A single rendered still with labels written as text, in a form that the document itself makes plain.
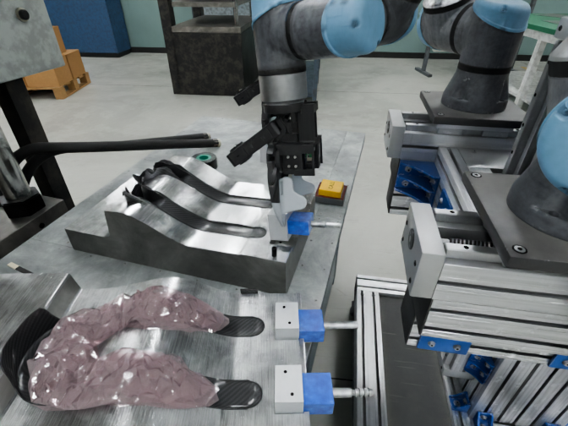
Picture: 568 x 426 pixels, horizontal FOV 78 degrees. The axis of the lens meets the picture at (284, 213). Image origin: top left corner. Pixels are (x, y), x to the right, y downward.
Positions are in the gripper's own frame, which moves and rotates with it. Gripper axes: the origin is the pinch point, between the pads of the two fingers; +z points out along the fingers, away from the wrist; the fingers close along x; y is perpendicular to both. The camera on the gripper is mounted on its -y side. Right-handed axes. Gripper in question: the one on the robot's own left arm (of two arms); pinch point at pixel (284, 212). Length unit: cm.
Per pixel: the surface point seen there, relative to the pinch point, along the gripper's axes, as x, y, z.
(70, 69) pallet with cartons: 333, -387, -32
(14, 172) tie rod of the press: 4, -71, -6
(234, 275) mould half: -5.7, -9.5, 11.2
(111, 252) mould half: -5.7, -38.1, 8.3
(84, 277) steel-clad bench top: -12.0, -40.6, 10.8
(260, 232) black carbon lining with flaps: 1.1, -5.7, 5.0
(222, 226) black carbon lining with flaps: 1.3, -14.2, 4.5
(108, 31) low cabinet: 521, -472, -88
